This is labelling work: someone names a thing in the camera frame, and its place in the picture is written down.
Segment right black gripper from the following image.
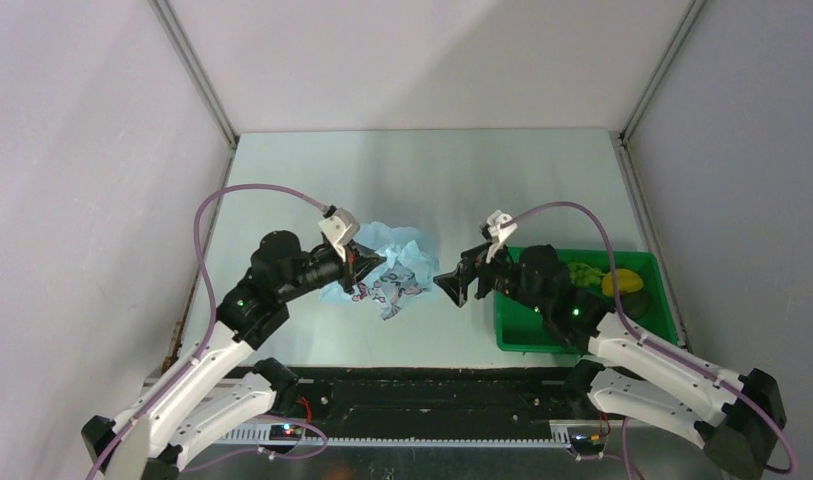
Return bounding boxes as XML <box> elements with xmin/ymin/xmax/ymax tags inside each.
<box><xmin>433</xmin><ymin>236</ymin><xmax>548</xmax><ymax>316</ymax></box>

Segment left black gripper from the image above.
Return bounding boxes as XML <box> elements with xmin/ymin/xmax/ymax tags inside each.
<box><xmin>278</xmin><ymin>239</ymin><xmax>387</xmax><ymax>302</ymax></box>

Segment light blue plastic bag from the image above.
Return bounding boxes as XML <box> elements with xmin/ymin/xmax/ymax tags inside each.
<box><xmin>319</xmin><ymin>222</ymin><xmax>439</xmax><ymax>320</ymax></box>

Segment green fake grapes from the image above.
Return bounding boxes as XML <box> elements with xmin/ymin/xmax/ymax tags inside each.
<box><xmin>567</xmin><ymin>262</ymin><xmax>605</xmax><ymax>288</ymax></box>

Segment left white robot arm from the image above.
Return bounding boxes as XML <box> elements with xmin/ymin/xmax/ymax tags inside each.
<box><xmin>81</xmin><ymin>230</ymin><xmax>386</xmax><ymax>479</ymax></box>

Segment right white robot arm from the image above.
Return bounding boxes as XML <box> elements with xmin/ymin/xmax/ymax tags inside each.
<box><xmin>434</xmin><ymin>243</ymin><xmax>786</xmax><ymax>479</ymax></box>

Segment dark green fake avocado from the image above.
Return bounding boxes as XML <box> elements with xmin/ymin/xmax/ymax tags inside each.
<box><xmin>621</xmin><ymin>290</ymin><xmax>653</xmax><ymax>320</ymax></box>

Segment green plastic tray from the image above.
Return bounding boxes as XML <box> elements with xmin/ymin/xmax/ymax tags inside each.
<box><xmin>494</xmin><ymin>249</ymin><xmax>678</xmax><ymax>355</ymax></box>

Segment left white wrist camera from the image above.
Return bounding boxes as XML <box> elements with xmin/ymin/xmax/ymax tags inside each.
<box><xmin>318</xmin><ymin>205</ymin><xmax>360</xmax><ymax>262</ymax></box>

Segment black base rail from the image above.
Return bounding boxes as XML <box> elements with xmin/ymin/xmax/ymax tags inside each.
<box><xmin>207</xmin><ymin>366</ymin><xmax>639</xmax><ymax>442</ymax></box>

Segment left aluminium frame post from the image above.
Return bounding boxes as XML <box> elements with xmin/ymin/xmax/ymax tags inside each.
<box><xmin>148</xmin><ymin>0</ymin><xmax>240</xmax><ymax>149</ymax></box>

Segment aluminium frame post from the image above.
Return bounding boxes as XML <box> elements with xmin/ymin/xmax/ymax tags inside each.
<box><xmin>148</xmin><ymin>0</ymin><xmax>240</xmax><ymax>149</ymax></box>
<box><xmin>618</xmin><ymin>0</ymin><xmax>708</xmax><ymax>147</ymax></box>

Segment right aluminium frame post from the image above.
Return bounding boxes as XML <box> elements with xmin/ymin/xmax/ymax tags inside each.
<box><xmin>618</xmin><ymin>0</ymin><xmax>708</xmax><ymax>147</ymax></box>

